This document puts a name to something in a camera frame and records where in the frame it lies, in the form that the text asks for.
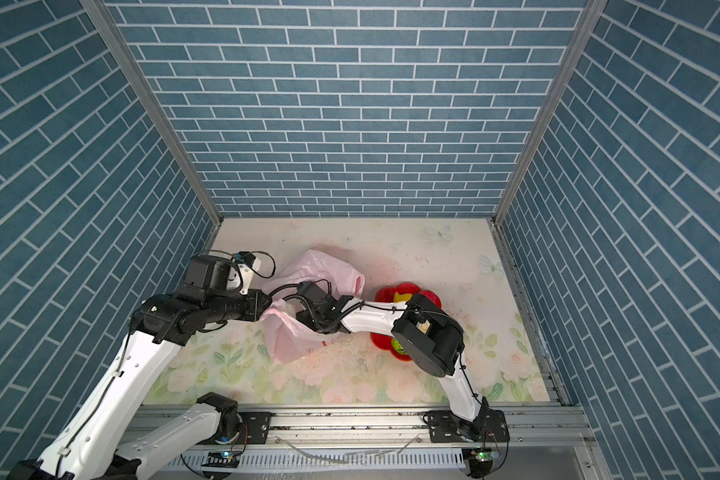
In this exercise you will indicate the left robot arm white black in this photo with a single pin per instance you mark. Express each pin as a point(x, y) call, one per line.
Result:
point(89, 446)

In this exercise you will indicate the green red fake fruit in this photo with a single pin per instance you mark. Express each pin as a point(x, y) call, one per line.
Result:
point(397, 347)

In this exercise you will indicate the pink plastic bag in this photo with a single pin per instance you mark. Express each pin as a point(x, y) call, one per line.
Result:
point(297, 321)

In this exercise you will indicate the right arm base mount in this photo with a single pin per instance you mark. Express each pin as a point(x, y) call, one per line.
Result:
point(445, 427)

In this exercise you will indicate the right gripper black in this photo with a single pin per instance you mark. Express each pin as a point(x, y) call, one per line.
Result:
point(300, 315)

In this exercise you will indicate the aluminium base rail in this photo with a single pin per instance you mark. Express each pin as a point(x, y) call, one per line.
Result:
point(311, 439)

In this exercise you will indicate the yellow fake lemon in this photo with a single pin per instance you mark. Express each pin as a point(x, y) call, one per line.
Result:
point(401, 297)

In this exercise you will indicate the red flower-shaped plate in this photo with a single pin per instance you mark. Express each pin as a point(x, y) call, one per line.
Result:
point(386, 295)

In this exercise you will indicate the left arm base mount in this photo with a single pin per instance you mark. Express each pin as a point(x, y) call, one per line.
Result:
point(251, 427)

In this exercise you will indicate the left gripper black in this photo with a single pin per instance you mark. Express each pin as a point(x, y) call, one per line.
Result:
point(255, 304)

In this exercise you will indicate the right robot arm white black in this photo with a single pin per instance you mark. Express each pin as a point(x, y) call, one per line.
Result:
point(430, 337)

